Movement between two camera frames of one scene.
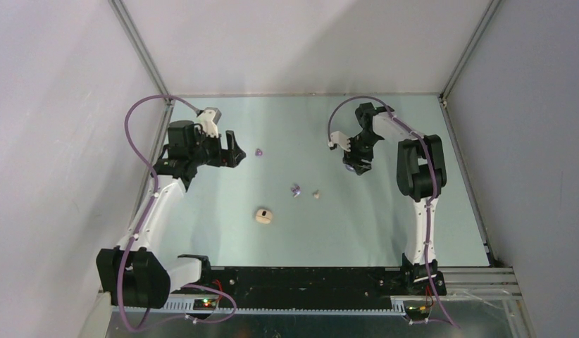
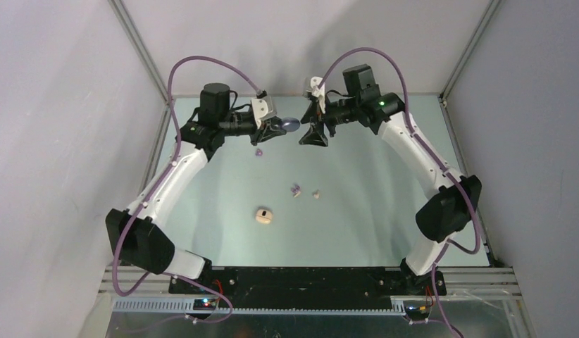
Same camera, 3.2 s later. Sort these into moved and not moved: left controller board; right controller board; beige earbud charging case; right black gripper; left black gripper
Moved: right black gripper; left black gripper
Not moved: beige earbud charging case; right controller board; left controller board
